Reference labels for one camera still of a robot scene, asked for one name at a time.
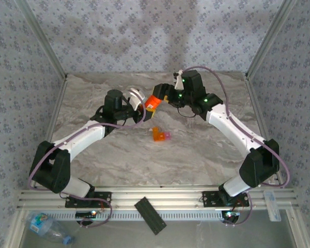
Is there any orange pill bottle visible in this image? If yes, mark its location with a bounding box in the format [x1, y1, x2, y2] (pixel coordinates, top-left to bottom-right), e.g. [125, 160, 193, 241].
[144, 96, 160, 110]

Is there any aluminum frame post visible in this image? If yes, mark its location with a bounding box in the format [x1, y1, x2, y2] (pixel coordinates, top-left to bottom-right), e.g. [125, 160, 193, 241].
[245, 0, 298, 78]
[14, 0, 68, 80]

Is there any clear plastic water bottle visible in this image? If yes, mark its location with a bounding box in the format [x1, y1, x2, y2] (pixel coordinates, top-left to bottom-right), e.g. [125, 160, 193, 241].
[25, 211, 76, 246]

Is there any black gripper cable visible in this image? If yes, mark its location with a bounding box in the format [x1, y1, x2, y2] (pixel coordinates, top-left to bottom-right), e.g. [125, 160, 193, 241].
[176, 104, 197, 119]
[95, 105, 107, 122]

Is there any small controller board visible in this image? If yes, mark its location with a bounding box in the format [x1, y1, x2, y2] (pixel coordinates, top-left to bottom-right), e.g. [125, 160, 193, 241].
[221, 210, 241, 223]
[75, 210, 98, 220]

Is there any white slotted cable duct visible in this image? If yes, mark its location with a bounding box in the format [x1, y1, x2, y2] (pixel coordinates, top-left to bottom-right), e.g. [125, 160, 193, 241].
[43, 209, 224, 222]

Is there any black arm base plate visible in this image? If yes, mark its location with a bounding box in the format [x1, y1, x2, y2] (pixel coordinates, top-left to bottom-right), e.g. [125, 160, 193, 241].
[201, 191, 250, 207]
[65, 191, 112, 208]

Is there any clear plastic case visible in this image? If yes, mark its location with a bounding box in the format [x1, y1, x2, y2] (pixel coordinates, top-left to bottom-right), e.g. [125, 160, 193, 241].
[263, 190, 282, 223]

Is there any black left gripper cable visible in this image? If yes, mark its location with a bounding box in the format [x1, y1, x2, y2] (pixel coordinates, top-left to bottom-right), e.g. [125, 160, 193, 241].
[95, 105, 107, 122]

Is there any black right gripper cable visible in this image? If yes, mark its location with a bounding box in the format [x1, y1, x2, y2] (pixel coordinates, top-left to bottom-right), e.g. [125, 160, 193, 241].
[176, 104, 197, 119]

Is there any black slotted bar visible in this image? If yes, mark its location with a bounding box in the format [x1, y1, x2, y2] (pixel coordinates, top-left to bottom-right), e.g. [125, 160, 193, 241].
[133, 196, 168, 236]

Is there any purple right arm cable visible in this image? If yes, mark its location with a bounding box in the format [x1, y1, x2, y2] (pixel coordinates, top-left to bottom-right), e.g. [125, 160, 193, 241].
[184, 66, 290, 227]

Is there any aluminum frame base rail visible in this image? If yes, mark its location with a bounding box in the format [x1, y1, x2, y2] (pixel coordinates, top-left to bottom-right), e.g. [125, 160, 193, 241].
[17, 184, 299, 210]

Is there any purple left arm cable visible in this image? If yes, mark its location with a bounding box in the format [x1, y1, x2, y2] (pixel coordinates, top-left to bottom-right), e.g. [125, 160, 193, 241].
[27, 94, 148, 229]

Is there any orange and pink pill organizer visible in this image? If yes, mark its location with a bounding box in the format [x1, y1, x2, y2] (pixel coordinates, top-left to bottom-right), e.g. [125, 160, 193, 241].
[152, 126, 172, 142]

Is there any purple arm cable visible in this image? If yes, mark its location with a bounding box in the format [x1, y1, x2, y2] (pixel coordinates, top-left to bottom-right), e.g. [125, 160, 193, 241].
[184, 66, 290, 227]
[27, 94, 148, 229]

